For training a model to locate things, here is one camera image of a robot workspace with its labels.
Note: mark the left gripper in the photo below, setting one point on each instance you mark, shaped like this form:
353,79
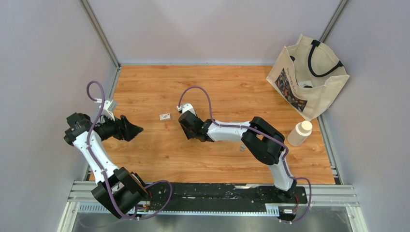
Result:
123,127

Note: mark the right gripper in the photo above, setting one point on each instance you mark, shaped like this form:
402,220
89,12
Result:
188,135

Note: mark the white staple box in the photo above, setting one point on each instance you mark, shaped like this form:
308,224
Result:
164,117

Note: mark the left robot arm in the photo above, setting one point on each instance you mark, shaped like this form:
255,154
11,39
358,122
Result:
118,190

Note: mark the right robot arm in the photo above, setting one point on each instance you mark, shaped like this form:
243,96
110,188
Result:
264,142

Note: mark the white plastic bottle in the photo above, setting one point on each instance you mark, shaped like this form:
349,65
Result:
300,133

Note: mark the beige canvas tote bag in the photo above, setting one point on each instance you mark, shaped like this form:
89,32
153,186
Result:
309,76

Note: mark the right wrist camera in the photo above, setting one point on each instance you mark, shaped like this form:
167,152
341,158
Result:
187,107

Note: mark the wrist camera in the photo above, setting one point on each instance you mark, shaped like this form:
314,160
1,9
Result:
187,107
108,108

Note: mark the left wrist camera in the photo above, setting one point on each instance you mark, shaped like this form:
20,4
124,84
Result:
108,108

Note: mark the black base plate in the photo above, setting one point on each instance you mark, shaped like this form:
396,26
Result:
217,197

